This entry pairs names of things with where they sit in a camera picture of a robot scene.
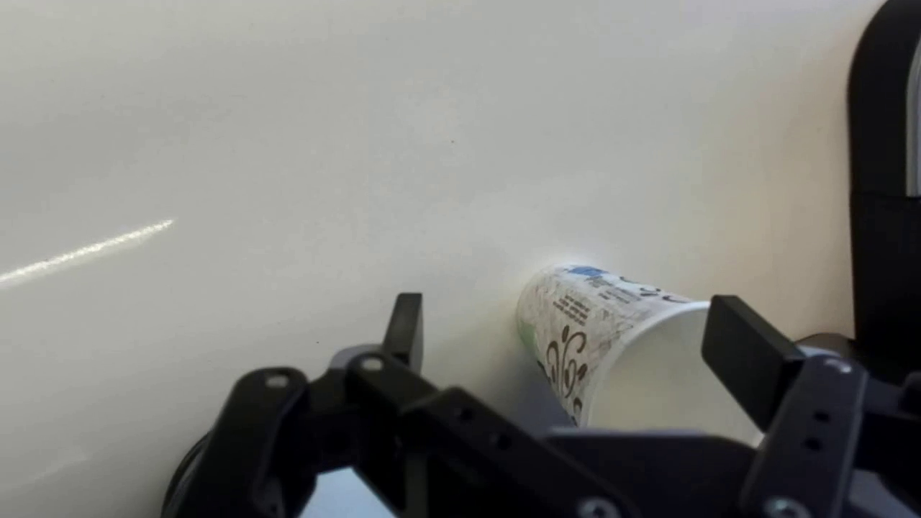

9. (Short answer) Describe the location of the printed white paper cup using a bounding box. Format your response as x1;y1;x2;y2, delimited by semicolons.
512;262;771;448

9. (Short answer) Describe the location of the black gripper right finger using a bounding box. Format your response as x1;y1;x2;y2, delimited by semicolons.
700;294;921;518

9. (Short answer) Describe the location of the black coffee machine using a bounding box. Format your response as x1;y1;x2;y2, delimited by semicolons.
846;0;921;389

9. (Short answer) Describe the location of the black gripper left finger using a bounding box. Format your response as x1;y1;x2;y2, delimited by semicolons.
159;291;638;518

